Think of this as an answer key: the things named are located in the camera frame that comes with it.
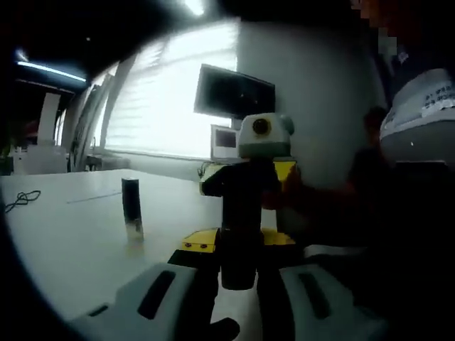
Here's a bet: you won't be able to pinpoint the white window blinds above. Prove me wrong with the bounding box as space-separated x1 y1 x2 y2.
105 21 240 159

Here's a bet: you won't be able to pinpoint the person in black shirt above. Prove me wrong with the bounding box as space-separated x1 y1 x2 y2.
348 106 455 341

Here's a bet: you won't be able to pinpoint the person's right hand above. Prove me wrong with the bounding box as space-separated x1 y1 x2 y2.
262 169 307 212

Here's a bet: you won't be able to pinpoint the white low cabinet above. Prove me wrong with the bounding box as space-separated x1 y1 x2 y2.
14 144 69 176

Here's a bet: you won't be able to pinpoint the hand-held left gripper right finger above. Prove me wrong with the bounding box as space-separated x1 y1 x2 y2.
256 228 390 341

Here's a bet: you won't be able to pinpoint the white chest device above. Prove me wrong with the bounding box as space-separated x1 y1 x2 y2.
378 68 455 168

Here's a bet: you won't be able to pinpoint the long ceiling light strip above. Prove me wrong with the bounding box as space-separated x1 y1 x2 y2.
184 0 205 16
16 60 87 83

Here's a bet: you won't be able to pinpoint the black wall monitor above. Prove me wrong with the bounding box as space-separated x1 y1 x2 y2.
193 63 277 120

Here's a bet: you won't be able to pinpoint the tall dark cosmetic bottle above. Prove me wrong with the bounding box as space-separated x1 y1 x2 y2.
122 197 145 243

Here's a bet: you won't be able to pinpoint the black power cable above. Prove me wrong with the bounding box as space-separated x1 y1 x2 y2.
4 190 42 215

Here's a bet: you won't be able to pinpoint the person's left hand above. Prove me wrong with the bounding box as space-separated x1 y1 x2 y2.
209 317 241 341

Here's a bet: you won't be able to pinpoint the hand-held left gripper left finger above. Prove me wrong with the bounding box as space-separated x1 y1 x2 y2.
70 228 223 341

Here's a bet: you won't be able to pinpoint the small white-framed screen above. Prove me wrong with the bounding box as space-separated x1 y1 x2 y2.
210 124 240 160

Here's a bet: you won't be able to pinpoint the grey sink with faucet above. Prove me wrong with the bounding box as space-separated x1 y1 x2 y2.
85 136 131 173

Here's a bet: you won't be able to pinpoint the white table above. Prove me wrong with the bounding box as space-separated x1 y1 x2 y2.
0 169 310 320

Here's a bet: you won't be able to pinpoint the white chair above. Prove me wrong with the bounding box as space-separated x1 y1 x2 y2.
304 244 369 262

